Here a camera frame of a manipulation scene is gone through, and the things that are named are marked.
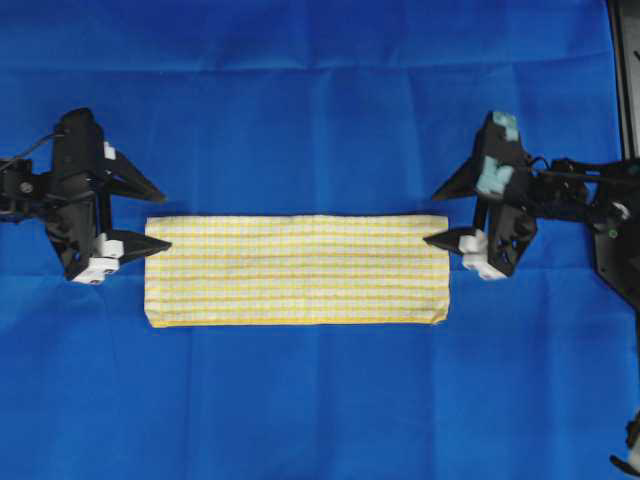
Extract grey aluminium frame rail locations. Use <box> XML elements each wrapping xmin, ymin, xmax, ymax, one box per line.
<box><xmin>606</xmin><ymin>0</ymin><xmax>639</xmax><ymax>160</ymax></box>

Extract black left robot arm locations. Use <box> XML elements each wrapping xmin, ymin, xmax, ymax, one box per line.
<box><xmin>1</xmin><ymin>108</ymin><xmax>171</xmax><ymax>285</ymax></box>

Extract black clamp at corner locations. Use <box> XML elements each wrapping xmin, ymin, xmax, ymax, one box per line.
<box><xmin>609</xmin><ymin>412</ymin><xmax>639</xmax><ymax>478</ymax></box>

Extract yellow checked towel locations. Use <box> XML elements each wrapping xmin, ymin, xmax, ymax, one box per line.
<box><xmin>144</xmin><ymin>214</ymin><xmax>450</xmax><ymax>328</ymax></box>

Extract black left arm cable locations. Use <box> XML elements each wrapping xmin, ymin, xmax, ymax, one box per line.
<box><xmin>9</xmin><ymin>130</ymin><xmax>66</xmax><ymax>164</ymax></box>

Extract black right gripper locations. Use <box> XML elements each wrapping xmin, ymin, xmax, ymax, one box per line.
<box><xmin>423</xmin><ymin>111</ymin><xmax>537</xmax><ymax>281</ymax></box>

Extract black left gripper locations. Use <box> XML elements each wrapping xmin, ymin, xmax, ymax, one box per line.
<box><xmin>45</xmin><ymin>108</ymin><xmax>172</xmax><ymax>285</ymax></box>

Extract blue table cloth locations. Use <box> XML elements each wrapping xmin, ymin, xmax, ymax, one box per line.
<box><xmin>1</xmin><ymin>1</ymin><xmax>639</xmax><ymax>479</ymax></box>

